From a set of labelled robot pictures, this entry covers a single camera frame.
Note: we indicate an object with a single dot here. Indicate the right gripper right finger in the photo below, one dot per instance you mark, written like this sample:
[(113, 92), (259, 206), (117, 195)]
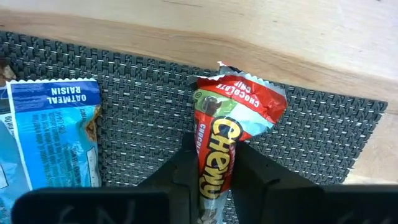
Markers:
[(264, 186)]

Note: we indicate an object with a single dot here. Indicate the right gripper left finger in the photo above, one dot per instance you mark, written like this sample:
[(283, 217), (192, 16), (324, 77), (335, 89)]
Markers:
[(183, 180)]

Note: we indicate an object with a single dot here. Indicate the red granola bar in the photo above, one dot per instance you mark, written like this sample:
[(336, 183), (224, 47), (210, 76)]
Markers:
[(217, 155)]

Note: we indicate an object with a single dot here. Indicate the blue granola bar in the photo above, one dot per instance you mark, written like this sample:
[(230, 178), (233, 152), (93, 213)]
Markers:
[(56, 140)]

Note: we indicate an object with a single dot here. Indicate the grey woven placemat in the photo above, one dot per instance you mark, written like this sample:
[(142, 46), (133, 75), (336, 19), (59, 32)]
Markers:
[(149, 124)]

